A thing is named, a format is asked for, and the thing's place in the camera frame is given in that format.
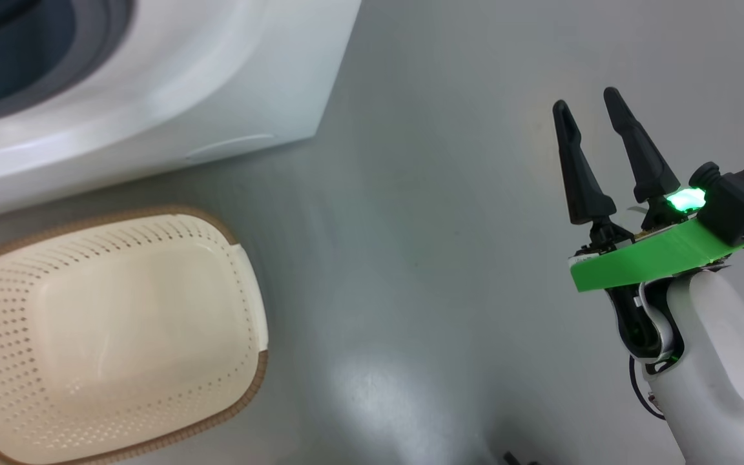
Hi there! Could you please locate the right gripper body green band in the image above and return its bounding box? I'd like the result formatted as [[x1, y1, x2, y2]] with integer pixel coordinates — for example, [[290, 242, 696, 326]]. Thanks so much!
[[569, 191, 744, 374]]

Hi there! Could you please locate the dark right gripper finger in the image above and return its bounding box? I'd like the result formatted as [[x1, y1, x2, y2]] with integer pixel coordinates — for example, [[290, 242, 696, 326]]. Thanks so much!
[[603, 87, 681, 204], [553, 99, 617, 225]]

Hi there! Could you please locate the white front-load washing machine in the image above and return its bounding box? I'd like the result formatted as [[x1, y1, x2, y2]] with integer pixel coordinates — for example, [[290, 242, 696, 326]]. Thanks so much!
[[0, 0, 363, 220]]

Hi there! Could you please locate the cream perforated laundry basket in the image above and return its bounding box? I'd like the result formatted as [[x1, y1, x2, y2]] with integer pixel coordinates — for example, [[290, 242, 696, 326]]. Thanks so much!
[[0, 207, 269, 465]]

